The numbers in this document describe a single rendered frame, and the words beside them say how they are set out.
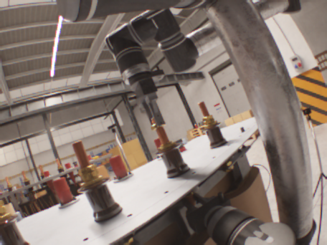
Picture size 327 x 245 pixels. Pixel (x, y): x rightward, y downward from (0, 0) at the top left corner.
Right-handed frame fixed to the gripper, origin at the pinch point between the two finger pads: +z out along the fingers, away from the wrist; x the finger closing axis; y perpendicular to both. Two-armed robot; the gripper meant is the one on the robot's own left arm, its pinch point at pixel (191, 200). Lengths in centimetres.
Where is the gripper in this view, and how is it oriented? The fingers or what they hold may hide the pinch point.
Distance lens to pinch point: 62.0
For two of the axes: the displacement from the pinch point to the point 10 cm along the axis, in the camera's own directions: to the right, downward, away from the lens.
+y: -3.2, -9.4, -1.3
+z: -3.6, 0.0, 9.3
